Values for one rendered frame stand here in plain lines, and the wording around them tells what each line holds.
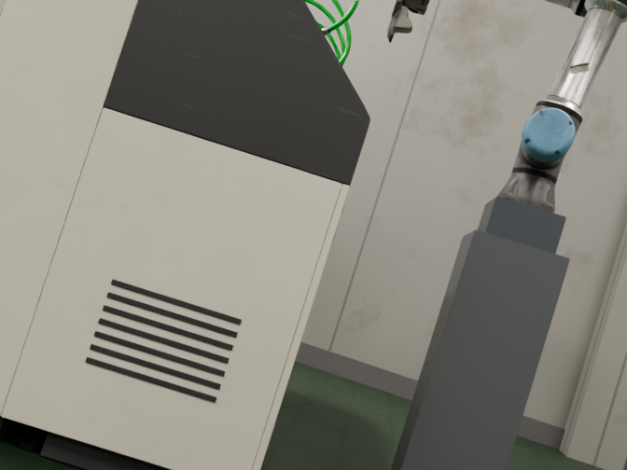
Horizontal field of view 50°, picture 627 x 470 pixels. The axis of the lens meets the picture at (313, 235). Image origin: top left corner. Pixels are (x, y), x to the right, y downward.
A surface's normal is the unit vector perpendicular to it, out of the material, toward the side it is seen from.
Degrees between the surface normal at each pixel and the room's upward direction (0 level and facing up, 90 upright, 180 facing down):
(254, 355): 90
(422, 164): 90
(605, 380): 90
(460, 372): 90
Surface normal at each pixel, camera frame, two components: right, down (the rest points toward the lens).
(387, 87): -0.10, -0.07
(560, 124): -0.29, 0.01
